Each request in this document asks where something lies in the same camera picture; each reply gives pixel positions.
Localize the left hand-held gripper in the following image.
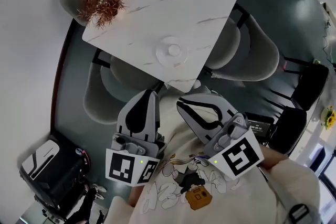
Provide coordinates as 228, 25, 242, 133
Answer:
106, 89, 167, 187

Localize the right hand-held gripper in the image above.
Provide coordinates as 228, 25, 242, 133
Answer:
176, 90, 265, 180

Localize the white dish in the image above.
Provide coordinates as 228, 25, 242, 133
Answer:
155, 36, 190, 68

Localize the white cup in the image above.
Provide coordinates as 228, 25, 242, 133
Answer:
167, 44, 182, 57

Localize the person's left forearm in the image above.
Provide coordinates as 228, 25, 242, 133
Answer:
104, 185, 144, 224

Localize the person's right forearm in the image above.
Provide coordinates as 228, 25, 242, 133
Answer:
258, 146, 322, 221

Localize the black device with display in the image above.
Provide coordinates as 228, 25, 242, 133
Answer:
245, 112, 276, 144

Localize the black stool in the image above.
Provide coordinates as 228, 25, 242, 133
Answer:
269, 62, 330, 111
269, 106, 308, 155

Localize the person's cream printed sweatshirt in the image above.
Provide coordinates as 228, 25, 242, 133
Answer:
128, 97, 322, 224

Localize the yellow sunflower bouquet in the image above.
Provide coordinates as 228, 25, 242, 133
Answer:
321, 105, 336, 131

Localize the black and white case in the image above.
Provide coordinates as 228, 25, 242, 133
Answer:
17, 133, 92, 220

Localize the dried orange plant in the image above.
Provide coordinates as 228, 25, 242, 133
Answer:
76, 0, 132, 31

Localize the grey strap with black buckle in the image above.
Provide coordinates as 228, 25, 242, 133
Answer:
258, 167, 316, 224

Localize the black cable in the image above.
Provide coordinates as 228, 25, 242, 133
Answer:
320, 2, 336, 68

